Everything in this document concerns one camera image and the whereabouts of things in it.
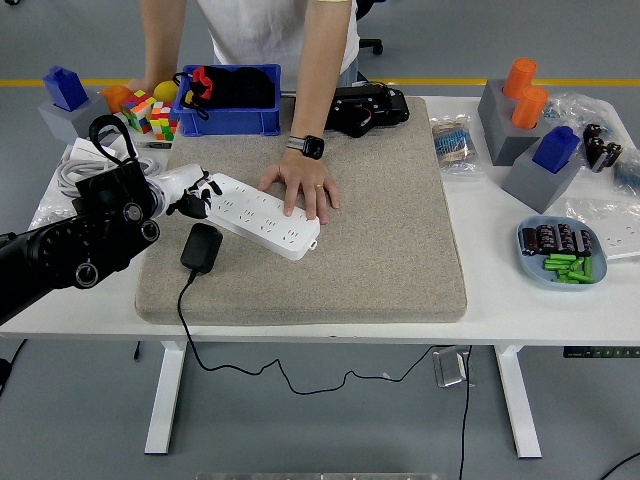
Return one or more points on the clear bag of resistors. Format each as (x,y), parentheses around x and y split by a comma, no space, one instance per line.
(452,147)

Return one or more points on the grey block holder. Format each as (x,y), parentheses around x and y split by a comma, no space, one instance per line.
(65,125)
(535,187)

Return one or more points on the black electronic device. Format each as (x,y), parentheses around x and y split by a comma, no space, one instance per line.
(380,110)

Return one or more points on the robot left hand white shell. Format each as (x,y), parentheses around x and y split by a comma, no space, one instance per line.
(187,177)

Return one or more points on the black capacitor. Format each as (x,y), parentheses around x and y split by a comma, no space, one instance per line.
(529,240)
(584,242)
(546,237)
(565,236)

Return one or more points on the clear bag blue components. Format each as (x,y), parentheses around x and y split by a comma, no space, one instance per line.
(580,107)
(630,172)

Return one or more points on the green cylinder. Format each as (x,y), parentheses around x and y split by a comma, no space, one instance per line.
(560,257)
(588,267)
(572,280)
(557,264)
(570,274)
(577,264)

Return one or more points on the person's left hand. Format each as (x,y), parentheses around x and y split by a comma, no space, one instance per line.
(302,175)

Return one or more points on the person's torso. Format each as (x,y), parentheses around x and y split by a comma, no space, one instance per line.
(250,30)

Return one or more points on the white table leg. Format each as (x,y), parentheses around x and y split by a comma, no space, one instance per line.
(517,400)
(167,400)

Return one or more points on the silver metal box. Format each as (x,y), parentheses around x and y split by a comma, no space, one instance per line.
(450,367)

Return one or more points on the person's right forearm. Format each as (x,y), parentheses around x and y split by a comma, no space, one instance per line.
(162,40)

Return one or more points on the blue block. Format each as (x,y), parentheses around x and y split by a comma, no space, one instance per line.
(65,90)
(556,150)

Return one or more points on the white wall socket in bag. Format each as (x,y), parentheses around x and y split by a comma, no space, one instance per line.
(617,240)

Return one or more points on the white power strip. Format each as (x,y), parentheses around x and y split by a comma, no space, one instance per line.
(250,215)

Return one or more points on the black smartwatch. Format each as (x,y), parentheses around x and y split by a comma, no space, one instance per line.
(312,146)

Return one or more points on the black office chair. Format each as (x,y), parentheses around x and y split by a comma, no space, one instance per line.
(372,46)

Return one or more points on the person's right hand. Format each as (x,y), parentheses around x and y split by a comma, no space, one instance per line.
(145,84)

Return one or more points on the grey-brown mat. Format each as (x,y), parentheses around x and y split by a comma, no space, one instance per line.
(375,240)

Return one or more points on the black pouch with red trim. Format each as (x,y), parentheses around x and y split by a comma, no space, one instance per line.
(215,85)

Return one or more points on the bag of dark capacitors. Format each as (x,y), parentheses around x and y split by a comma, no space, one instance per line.
(602,150)

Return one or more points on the person's left forearm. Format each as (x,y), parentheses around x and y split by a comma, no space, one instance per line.
(320,75)

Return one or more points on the black desk control panel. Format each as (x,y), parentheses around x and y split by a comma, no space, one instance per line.
(600,352)

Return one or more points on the light blue plate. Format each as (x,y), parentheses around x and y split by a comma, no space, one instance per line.
(535,267)

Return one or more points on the white flat box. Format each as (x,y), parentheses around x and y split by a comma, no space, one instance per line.
(85,150)

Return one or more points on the small dark metal tool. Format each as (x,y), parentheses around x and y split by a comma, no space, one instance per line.
(157,145)

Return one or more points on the colourful puzzle cube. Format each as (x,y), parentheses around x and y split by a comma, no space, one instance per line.
(137,110)
(164,120)

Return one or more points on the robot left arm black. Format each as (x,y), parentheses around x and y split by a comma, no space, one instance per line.
(75,245)

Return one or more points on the clear bag of metal nuts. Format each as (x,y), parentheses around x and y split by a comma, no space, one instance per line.
(50,212)

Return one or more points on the grey two-slot holder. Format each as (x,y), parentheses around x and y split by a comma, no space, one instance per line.
(495,125)

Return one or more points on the plain black pouch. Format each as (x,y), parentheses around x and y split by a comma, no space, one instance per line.
(255,87)

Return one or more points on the blue plastic bin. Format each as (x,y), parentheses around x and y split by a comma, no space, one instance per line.
(225,122)

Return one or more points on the orange cylinder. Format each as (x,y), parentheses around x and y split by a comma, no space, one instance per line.
(530,107)
(520,77)

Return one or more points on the orange cup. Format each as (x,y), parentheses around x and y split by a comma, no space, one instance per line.
(115,97)

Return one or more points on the yellow ball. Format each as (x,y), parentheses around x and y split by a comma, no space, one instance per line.
(166,91)

